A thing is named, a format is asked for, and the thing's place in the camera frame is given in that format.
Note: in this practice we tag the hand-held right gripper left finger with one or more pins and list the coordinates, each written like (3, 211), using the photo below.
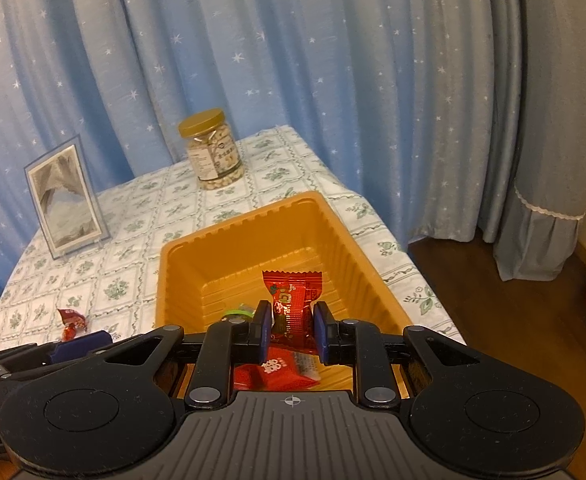
(262, 332)

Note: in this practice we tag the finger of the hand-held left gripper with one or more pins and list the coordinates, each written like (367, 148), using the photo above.
(80, 344)

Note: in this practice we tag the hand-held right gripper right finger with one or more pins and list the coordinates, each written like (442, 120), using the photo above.
(321, 332)

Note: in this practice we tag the red brown twisted candy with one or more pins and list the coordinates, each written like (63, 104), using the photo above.
(73, 322)

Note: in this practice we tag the green blue candy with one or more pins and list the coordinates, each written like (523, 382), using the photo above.
(238, 312)

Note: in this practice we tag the red snack packet white print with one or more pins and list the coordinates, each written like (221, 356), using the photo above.
(278, 370)

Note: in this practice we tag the shiny red snack packet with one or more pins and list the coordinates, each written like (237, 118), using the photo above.
(293, 300)

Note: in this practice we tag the orange plastic tray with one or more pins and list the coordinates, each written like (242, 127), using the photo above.
(203, 260)

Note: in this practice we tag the nut jar with gold lid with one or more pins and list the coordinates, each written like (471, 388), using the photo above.
(215, 157)

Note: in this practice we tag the blue star-print curtain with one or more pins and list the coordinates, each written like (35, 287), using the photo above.
(273, 50)

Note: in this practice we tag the plain grey-blue curtain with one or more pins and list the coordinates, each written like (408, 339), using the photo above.
(503, 110)

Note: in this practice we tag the lace-trimmed grey-blue cover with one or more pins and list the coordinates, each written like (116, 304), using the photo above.
(563, 110)

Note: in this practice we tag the silver picture frame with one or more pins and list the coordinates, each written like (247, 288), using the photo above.
(65, 200)

